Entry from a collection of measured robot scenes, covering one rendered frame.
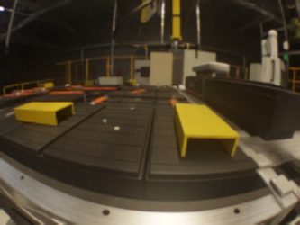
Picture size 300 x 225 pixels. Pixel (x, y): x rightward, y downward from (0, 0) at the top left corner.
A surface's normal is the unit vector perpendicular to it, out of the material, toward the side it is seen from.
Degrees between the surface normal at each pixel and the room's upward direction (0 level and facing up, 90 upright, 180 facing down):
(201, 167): 0
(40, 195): 0
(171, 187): 90
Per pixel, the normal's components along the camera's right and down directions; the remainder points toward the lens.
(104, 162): 0.04, -0.96
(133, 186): -0.07, 0.27
